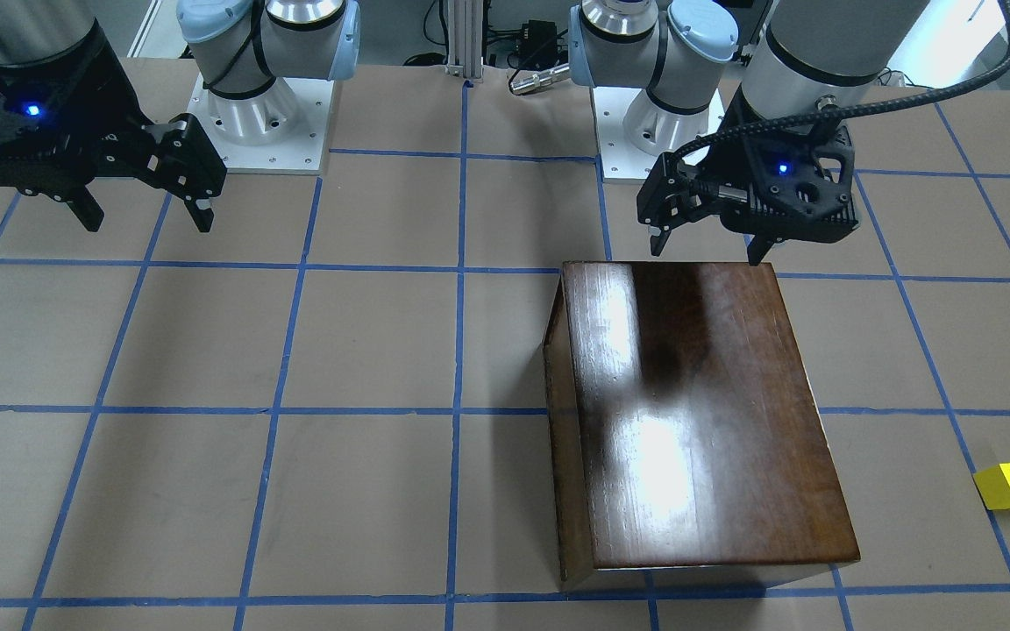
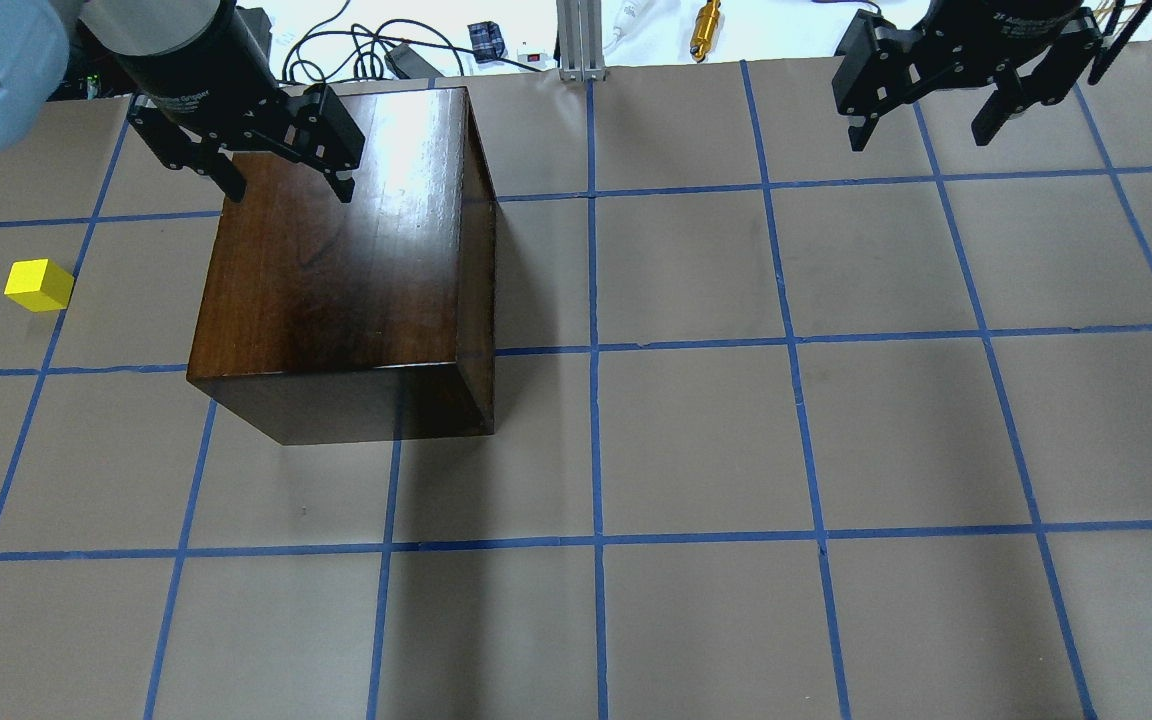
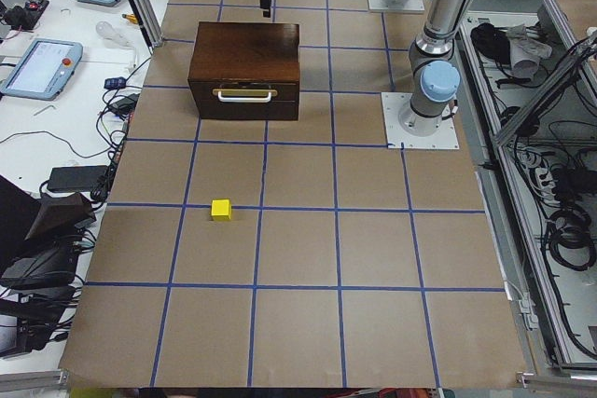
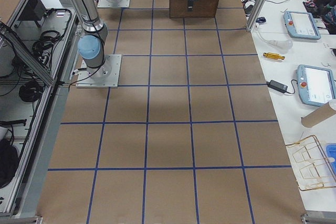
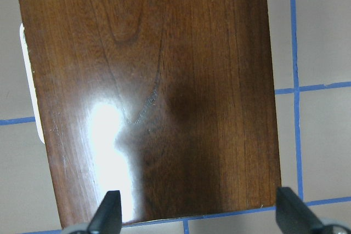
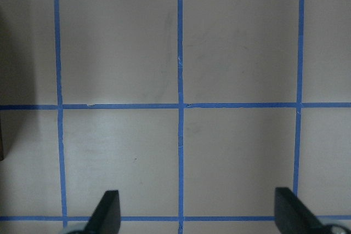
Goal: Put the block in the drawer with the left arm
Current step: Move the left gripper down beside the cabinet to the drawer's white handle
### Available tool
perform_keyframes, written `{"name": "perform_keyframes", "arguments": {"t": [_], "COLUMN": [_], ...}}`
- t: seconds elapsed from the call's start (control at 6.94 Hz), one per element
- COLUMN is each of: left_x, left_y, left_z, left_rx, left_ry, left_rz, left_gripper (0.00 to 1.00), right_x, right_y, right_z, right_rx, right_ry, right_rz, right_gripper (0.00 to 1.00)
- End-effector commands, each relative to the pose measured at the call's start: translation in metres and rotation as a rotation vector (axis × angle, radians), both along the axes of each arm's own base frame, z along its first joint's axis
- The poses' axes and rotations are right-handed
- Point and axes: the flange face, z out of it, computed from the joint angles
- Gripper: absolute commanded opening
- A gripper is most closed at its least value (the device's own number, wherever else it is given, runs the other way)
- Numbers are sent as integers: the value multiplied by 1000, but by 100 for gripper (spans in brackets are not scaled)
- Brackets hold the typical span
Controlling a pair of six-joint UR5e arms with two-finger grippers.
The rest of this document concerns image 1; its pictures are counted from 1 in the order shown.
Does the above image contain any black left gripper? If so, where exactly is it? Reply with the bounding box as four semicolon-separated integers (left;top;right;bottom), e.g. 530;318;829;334
637;124;859;266

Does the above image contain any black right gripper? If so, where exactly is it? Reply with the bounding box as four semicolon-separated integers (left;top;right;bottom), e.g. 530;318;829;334
0;23;227;233

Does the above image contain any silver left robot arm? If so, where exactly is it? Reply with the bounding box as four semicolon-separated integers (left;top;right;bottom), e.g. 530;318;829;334
566;1;926;265

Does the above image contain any dark wooden drawer cabinet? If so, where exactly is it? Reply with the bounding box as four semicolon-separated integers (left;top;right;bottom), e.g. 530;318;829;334
542;262;861;592

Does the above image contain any black power adapter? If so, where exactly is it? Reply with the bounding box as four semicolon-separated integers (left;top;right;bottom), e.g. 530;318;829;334
516;19;558;67

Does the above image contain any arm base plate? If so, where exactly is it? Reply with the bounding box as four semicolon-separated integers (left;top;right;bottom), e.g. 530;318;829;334
188;75;340;176
590;86;727;184

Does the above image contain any black cables bundle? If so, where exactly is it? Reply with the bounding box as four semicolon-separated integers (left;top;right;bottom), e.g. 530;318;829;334
404;0;576;69

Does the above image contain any aluminium frame post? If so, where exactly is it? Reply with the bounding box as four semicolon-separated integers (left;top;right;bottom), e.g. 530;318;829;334
444;0;485;84

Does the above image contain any black corrugated cable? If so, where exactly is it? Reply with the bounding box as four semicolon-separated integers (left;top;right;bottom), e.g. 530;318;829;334
676;0;1010;163

